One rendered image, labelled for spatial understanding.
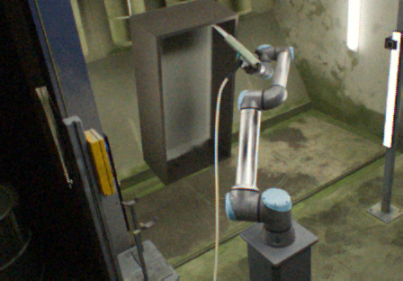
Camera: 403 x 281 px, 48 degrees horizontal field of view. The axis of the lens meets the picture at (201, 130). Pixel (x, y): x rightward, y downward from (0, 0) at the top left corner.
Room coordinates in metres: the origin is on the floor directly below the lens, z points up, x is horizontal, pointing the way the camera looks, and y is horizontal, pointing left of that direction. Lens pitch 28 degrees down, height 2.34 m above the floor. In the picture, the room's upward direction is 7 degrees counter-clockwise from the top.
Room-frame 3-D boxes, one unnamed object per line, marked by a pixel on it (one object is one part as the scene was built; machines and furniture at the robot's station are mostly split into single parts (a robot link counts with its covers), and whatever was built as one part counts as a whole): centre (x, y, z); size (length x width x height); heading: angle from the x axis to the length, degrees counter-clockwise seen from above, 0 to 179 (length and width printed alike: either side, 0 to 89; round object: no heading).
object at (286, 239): (1.90, -0.34, 0.69); 0.19 x 0.19 x 0.10
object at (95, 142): (1.59, 0.43, 1.42); 0.12 x 0.06 x 0.26; 29
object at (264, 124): (3.86, -0.06, 0.11); 2.70 x 0.02 x 0.13; 119
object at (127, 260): (1.63, 0.36, 0.78); 0.31 x 0.23 x 0.01; 29
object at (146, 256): (1.64, 0.34, 0.95); 0.26 x 0.15 x 0.32; 29
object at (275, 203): (1.90, -0.33, 0.83); 0.17 x 0.15 x 0.18; 72
